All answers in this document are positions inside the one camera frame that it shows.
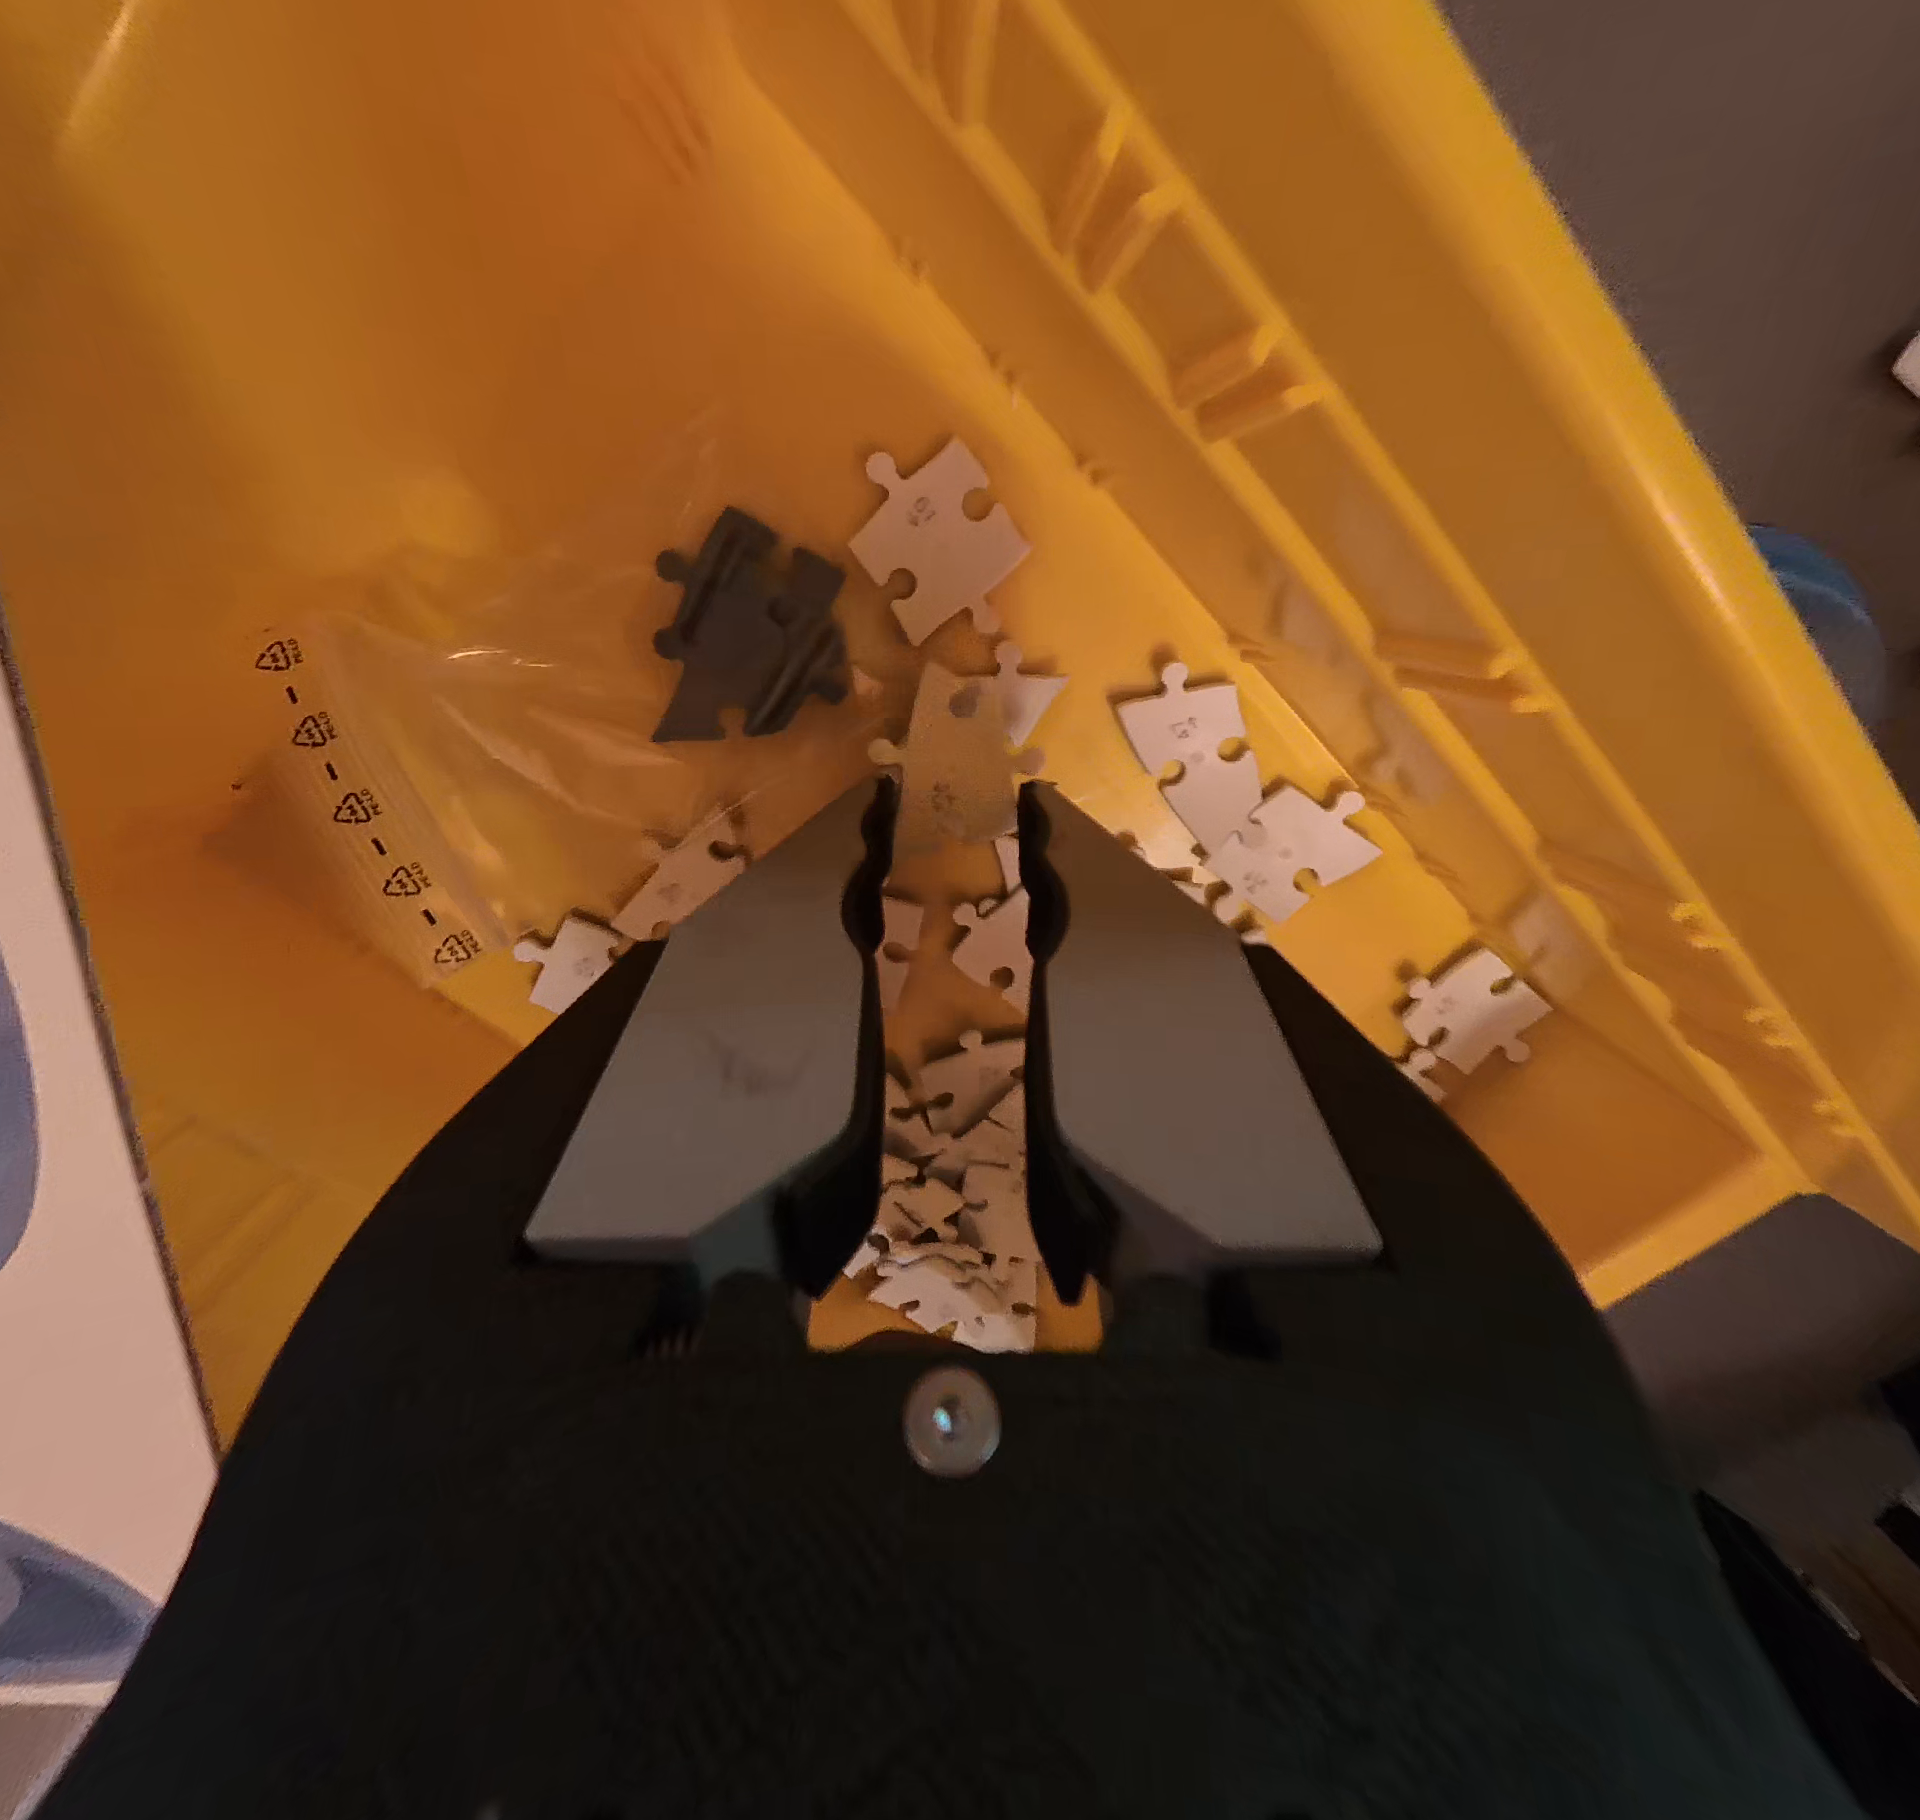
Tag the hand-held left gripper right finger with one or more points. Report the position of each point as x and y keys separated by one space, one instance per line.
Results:
x=1200 y=1084

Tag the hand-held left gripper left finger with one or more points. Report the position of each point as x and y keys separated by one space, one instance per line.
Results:
x=720 y=1084

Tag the single curved puzzle piece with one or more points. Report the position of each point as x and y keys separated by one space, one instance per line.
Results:
x=952 y=771

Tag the heap of puzzle pieces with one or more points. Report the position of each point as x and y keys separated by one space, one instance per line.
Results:
x=938 y=538

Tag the yellow plastic bin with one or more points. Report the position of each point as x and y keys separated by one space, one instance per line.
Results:
x=451 y=275

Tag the blue plastic ball stand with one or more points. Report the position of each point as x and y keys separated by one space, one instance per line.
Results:
x=1830 y=621

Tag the clear plastic bag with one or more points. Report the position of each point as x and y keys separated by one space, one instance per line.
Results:
x=451 y=799

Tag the printed white card sheet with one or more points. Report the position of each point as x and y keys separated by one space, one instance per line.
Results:
x=75 y=1174

